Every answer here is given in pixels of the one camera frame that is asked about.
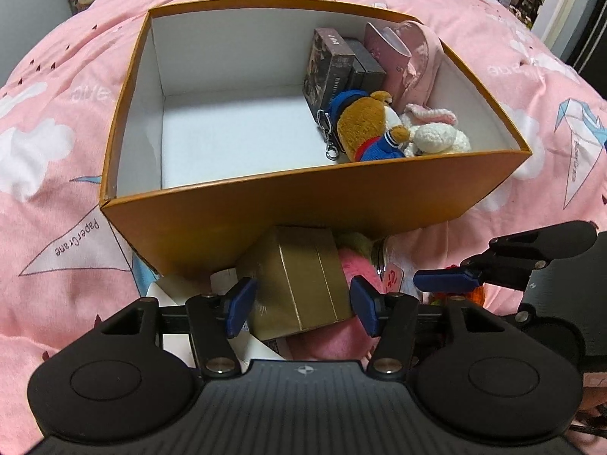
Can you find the white rabbit plush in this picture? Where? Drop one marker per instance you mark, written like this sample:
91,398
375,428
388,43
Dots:
441,140

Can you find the gold box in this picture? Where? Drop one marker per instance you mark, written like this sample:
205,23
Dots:
298,279

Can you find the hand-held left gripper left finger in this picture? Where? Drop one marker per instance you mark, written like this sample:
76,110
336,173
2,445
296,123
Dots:
239,305

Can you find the orange knitted toy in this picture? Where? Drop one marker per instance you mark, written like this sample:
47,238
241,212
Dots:
474,296

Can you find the orange cardboard box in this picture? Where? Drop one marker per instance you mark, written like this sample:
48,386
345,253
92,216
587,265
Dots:
227,213

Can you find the white door frame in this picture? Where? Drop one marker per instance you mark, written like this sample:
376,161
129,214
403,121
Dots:
557,0

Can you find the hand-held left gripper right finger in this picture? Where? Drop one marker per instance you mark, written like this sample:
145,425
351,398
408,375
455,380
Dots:
366,305

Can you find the dark patterned box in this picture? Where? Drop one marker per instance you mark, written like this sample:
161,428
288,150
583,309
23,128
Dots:
327,66

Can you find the black wardrobe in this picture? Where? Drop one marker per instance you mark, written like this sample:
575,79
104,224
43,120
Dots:
595,23

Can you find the pink printed blanket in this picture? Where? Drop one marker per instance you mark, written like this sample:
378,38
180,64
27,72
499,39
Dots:
61,104

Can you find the pink cap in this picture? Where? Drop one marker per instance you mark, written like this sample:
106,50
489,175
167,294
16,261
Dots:
417,61

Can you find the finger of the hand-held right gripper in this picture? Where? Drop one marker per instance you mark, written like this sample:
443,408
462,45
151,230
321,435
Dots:
443,279
525,315

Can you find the dark grey box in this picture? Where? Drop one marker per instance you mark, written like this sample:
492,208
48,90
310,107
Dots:
367,68

